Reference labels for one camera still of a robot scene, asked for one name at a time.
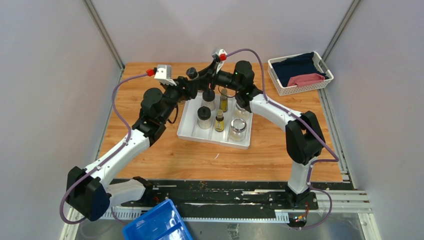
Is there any yellow label sauce bottle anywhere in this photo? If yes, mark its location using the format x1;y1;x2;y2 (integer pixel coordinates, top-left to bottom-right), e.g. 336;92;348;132
219;88;228;113
214;109;225;132

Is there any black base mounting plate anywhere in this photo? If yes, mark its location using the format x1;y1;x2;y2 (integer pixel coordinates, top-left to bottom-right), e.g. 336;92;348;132
120;179;320;220

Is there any white plastic basket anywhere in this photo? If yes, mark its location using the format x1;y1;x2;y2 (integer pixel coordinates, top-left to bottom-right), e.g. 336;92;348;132
267;51;334;96

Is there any glass jar front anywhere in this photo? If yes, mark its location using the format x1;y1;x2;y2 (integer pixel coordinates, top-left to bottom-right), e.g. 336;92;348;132
229;118;247;142

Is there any blue plastic bin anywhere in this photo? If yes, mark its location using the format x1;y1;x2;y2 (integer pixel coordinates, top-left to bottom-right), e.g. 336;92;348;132
122;199;193;240

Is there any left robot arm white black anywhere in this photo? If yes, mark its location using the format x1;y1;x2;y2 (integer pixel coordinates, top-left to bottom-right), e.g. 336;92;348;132
59;66;219;225

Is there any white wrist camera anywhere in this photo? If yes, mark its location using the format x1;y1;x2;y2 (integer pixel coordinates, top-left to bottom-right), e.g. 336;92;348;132
211;47;228;74
146;64;177;86

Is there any navy blue cloth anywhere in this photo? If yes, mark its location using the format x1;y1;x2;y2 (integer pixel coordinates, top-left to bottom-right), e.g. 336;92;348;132
271;52;329;88

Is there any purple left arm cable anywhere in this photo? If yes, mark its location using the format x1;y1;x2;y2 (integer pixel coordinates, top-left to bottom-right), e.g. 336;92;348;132
58;73;150;227

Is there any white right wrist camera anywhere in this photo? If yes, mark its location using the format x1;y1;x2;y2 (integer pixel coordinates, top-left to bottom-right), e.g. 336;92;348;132
211;47;228;74

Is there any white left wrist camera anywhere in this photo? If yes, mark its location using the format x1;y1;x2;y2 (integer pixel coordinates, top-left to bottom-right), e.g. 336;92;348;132
146;64;177;86

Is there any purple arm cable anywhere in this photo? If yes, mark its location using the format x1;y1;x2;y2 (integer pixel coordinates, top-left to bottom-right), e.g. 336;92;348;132
225;48;340;231
58;73;150;227

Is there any glass jar with grains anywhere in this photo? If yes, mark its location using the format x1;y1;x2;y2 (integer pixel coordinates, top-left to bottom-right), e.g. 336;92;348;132
233;103;251;122

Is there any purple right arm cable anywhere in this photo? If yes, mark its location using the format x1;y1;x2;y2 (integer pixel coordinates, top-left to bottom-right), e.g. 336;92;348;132
225;48;340;231

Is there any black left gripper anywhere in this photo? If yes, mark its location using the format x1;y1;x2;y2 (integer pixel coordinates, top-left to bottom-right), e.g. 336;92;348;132
159;76;200;123

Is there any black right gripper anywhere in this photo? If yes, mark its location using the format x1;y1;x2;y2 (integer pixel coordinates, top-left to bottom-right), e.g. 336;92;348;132
193;60;242;94

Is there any white divided organizer tray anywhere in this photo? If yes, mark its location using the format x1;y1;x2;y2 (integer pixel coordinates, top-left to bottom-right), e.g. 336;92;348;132
176;92;253;150

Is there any black lid bead jar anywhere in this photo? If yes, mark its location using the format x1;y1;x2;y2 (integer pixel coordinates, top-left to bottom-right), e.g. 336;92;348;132
200;89;216;112
197;106;212;130

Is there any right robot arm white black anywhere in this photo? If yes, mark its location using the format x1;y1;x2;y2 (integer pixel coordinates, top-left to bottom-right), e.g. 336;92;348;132
198;60;325;209

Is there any pink cloth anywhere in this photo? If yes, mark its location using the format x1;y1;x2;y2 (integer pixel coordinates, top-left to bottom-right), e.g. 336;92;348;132
287;73;326;88

